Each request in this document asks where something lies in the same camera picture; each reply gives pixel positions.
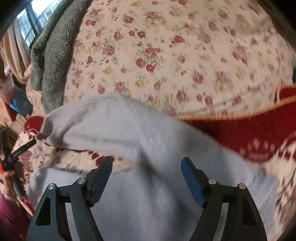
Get light grey fleece pants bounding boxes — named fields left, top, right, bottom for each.
left=41, top=93, right=278, bottom=240

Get magenta sleeve forearm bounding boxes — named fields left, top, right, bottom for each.
left=1, top=194, right=31, bottom=240

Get person's left hand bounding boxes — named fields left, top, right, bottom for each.
left=2, top=171, right=17, bottom=201

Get blue bag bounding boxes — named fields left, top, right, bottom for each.
left=9, top=85, right=33, bottom=116

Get red white floral blanket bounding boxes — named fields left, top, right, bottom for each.
left=21, top=85, right=295, bottom=240

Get beige curtain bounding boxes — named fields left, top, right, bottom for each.
left=1, top=19, right=31, bottom=84

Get grey fleece blanket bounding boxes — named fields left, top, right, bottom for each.
left=29, top=0, right=92, bottom=113

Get window with metal bars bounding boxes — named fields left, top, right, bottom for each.
left=16, top=0, right=61, bottom=48

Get cream floral bed sheet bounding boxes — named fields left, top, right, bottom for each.
left=25, top=0, right=296, bottom=117

